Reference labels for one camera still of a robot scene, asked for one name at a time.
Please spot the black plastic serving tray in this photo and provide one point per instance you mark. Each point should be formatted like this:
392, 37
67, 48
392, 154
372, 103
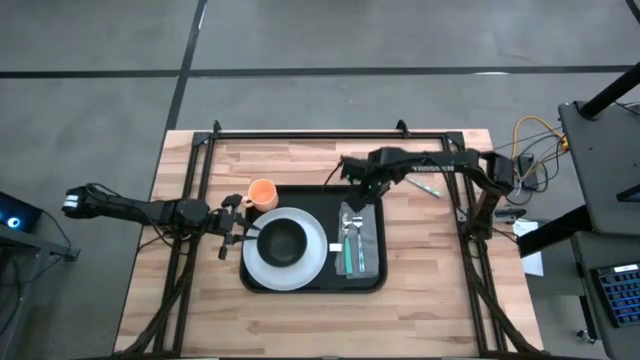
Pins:
325, 210

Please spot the grey cloth napkin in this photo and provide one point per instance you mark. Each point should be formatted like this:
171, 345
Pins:
370, 240

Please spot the black metal beam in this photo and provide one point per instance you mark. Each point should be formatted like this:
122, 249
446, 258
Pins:
550, 232

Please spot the caster wheel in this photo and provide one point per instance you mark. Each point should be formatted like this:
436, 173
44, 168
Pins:
585, 336

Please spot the backlit keyboard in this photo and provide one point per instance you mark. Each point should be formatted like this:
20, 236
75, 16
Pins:
622, 295

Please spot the grey cart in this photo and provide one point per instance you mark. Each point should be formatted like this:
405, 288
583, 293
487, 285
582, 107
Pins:
585, 250

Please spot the black box with blue light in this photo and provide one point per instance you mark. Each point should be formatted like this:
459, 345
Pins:
25, 210

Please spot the black table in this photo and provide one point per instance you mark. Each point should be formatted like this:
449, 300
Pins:
600, 165

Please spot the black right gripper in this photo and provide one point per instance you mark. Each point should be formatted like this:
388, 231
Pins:
367, 172

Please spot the white paper sheet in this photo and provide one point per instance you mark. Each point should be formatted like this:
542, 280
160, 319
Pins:
532, 262

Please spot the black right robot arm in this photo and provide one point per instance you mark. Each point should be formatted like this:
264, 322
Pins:
440, 160

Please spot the orange mug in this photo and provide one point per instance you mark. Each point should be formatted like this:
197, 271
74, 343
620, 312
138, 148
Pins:
262, 195

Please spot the black bowl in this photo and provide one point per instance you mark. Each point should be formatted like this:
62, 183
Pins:
282, 242

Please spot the grey metal stand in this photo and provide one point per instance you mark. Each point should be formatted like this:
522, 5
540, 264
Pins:
30, 245

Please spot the black pole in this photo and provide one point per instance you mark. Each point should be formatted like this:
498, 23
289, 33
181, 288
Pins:
610, 90

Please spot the black aluminium table frame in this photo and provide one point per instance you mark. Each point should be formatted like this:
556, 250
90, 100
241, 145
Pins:
325, 135

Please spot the black power adapter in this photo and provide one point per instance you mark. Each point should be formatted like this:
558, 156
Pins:
526, 165

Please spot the white round plate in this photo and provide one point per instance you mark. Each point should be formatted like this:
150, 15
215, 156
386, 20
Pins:
310, 265

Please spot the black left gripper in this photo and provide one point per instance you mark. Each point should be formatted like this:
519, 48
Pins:
222, 220

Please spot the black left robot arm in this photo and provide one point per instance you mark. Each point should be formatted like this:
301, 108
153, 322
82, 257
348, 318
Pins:
150, 210

